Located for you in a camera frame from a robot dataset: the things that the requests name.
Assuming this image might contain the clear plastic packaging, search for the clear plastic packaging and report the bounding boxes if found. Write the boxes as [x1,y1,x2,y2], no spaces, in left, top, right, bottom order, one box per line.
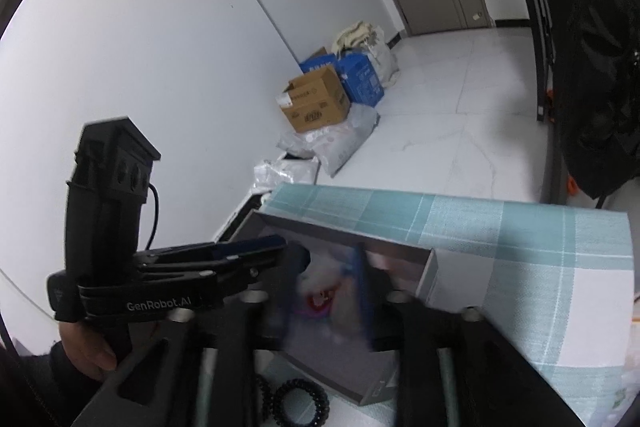
[252,157,321,195]
[277,104,381,178]

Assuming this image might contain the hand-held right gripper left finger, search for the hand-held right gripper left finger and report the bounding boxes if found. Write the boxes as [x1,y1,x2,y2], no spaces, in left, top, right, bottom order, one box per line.
[97,242,313,427]

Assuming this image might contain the blue cardboard box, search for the blue cardboard box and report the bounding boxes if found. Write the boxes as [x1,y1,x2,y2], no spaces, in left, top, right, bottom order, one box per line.
[299,47,386,105]

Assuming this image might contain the grey cardboard box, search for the grey cardboard box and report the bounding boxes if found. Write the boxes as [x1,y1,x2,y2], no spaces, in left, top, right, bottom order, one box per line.
[220,209,440,408]

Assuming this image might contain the person's left hand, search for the person's left hand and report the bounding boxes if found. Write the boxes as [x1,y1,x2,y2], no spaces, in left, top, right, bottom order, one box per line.
[59,319,132,383]

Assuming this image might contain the beige cloth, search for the beige cloth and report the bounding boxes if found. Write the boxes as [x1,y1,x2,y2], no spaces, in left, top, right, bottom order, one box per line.
[334,22,383,52]

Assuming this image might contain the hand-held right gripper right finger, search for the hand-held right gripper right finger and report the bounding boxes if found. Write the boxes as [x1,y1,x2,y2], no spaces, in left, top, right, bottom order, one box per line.
[350,242,586,427]

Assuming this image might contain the person's left forearm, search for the person's left forearm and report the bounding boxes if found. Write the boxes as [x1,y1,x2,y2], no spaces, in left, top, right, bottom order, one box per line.
[0,337,111,427]

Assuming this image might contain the black clothes rack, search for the black clothes rack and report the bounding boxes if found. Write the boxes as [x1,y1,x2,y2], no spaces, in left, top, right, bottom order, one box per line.
[492,0,558,122]

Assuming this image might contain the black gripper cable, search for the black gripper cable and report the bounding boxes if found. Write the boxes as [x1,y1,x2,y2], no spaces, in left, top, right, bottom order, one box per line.
[145,184,161,253]

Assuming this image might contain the white plastic bag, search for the white plastic bag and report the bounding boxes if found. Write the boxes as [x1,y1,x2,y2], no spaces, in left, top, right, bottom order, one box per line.
[332,32,401,90]

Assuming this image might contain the brown cardboard box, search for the brown cardboard box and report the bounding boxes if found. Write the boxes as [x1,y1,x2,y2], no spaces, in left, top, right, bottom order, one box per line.
[280,66,352,134]

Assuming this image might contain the teal checked tablecloth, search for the teal checked tablecloth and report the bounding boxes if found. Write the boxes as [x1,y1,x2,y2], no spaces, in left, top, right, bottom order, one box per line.
[190,184,636,427]

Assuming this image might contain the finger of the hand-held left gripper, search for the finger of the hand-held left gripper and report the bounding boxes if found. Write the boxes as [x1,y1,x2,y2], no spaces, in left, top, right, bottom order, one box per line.
[135,234,290,265]
[145,252,281,280]

